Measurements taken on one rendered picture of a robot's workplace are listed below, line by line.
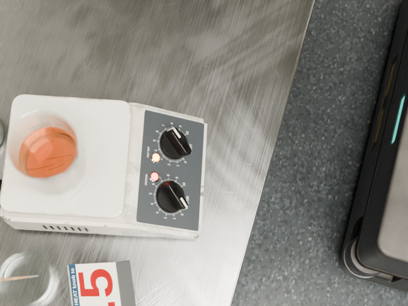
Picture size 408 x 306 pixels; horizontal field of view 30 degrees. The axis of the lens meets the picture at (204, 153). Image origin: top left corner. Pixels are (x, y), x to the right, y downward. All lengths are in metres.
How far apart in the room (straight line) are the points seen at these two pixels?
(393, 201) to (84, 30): 0.61
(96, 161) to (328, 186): 0.94
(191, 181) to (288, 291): 0.82
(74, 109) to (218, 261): 0.22
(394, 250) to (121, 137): 0.63
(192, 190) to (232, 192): 0.06
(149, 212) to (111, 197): 0.05
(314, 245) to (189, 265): 0.81
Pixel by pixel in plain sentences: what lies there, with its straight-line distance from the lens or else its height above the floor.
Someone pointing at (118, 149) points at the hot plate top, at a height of 0.84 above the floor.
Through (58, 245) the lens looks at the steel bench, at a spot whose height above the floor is 0.75.
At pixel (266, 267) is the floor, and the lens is 1.58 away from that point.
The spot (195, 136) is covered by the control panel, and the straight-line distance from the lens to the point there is 0.81.
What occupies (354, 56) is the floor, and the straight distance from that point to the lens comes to 1.73.
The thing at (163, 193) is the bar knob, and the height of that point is 0.81.
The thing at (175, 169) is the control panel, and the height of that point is 0.80.
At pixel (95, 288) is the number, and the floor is 0.77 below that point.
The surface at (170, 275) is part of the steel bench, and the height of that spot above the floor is 0.75.
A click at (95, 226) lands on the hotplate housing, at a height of 0.82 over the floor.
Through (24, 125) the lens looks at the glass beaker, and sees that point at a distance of 0.70.
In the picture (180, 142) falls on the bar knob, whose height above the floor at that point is 0.81.
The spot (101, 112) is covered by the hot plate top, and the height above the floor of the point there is 0.84.
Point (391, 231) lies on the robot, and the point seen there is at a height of 0.36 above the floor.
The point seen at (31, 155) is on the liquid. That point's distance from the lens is 0.72.
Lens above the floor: 1.56
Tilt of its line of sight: 75 degrees down
